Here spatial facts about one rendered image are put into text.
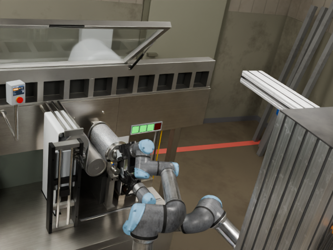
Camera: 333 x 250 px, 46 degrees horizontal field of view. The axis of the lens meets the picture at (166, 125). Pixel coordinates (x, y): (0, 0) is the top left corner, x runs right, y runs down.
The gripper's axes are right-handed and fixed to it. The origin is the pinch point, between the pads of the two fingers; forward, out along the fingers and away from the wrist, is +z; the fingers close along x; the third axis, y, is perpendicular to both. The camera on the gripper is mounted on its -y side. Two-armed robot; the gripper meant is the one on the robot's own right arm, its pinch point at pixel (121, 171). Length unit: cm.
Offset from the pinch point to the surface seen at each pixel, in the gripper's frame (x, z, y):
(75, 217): 34.5, -15.9, -12.2
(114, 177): 9.9, -9.5, 4.0
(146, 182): -15.3, -6.5, -7.4
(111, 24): 20, -7, 92
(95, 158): 19.2, -2.1, 14.5
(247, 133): -295, 163, -109
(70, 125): 34, 0, 37
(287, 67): -304, 139, 0
